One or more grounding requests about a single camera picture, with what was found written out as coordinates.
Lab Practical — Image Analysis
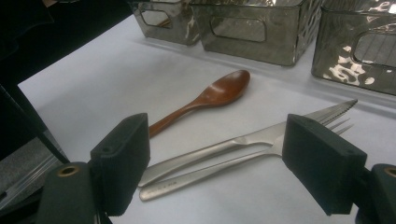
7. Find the metal floor rail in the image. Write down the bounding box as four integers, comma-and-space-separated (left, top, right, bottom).
0, 153, 64, 210

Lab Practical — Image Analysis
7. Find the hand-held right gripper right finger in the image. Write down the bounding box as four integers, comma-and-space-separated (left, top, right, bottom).
281, 113, 368, 217

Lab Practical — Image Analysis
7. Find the white table sheet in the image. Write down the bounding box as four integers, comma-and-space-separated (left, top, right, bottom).
18, 13, 396, 224

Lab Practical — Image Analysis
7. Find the steel fork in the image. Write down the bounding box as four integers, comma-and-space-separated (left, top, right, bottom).
138, 118, 355, 203

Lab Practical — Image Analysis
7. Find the brown wooden spoon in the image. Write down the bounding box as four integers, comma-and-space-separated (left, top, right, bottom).
148, 69, 251, 139

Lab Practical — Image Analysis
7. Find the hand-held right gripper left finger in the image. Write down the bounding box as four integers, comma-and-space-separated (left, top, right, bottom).
90, 112, 151, 217

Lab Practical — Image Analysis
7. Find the grey translucent bin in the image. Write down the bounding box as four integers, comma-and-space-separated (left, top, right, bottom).
127, 0, 202, 47
190, 0, 323, 67
311, 0, 396, 97

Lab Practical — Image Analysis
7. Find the steel table knife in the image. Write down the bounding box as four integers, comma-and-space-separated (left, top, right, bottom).
137, 98, 359, 189

